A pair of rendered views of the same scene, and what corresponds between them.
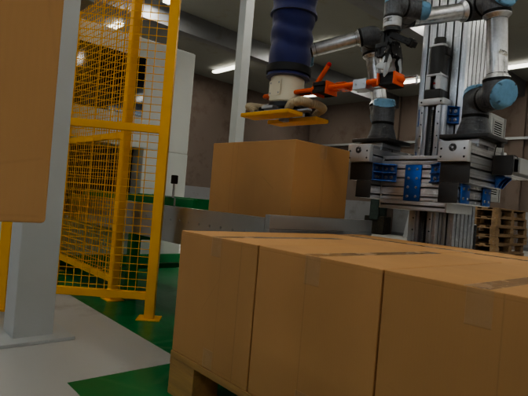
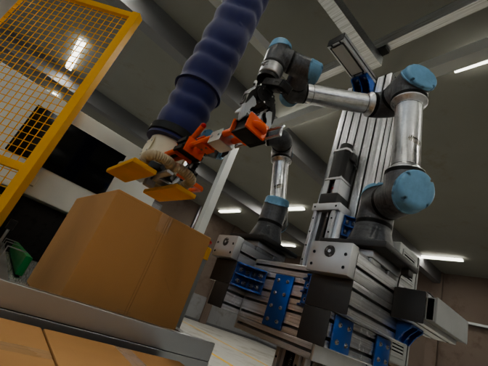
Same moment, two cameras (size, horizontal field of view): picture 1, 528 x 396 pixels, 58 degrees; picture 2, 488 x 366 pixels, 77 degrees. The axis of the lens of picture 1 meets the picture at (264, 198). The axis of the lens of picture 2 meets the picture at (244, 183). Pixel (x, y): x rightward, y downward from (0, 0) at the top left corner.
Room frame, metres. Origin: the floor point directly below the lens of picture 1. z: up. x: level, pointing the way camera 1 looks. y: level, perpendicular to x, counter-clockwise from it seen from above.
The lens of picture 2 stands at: (1.18, -0.64, 0.72)
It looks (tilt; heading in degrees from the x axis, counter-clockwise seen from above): 22 degrees up; 9
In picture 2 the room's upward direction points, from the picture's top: 21 degrees clockwise
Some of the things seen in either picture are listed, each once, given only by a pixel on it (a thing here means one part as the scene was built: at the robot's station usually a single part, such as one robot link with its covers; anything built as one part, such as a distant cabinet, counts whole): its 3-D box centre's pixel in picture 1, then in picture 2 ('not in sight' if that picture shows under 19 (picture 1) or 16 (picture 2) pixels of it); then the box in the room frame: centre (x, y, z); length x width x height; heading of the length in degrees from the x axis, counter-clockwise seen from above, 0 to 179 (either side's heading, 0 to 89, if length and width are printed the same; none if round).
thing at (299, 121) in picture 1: (297, 119); (168, 190); (2.44, -0.14, 1.10); 0.34 x 0.10 x 0.05; 43
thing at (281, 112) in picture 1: (270, 111); (131, 168); (2.31, 0.00, 1.10); 0.34 x 0.10 x 0.05; 43
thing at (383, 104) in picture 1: (383, 110); (274, 210); (2.55, -0.61, 1.20); 0.13 x 0.12 x 0.14; 171
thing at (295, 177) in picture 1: (276, 185); (115, 261); (2.44, -0.06, 0.75); 0.60 x 0.40 x 0.40; 43
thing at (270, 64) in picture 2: (391, 23); (269, 72); (1.94, -0.47, 1.44); 0.08 x 0.08 x 0.05
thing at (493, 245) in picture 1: (488, 233); not in sight; (7.93, -3.81, 0.43); 1.18 x 0.81 x 0.85; 130
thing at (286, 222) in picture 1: (324, 224); (118, 325); (2.17, -0.28, 0.58); 0.70 x 0.03 x 0.06; 131
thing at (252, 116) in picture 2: (390, 80); (248, 129); (1.93, -0.47, 1.20); 0.08 x 0.07 x 0.05; 43
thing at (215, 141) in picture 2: (363, 86); (222, 141); (2.03, -0.39, 1.20); 0.07 x 0.07 x 0.04; 43
